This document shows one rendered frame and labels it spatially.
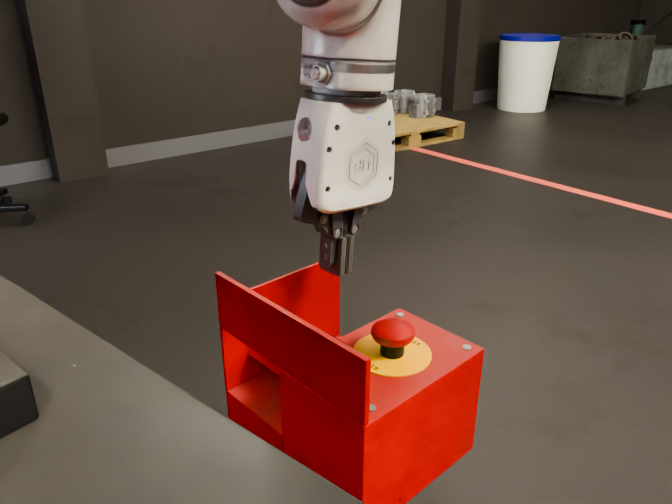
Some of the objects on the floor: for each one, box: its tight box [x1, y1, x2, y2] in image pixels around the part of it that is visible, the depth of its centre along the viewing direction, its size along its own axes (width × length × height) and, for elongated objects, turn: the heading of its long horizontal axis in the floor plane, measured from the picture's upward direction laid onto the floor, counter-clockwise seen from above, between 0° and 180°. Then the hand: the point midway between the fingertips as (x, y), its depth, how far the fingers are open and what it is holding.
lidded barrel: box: [497, 33, 561, 113], centre depth 575 cm, size 58×56×68 cm
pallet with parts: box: [381, 89, 465, 152], centre depth 462 cm, size 109×76×31 cm
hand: (336, 252), depth 59 cm, fingers closed
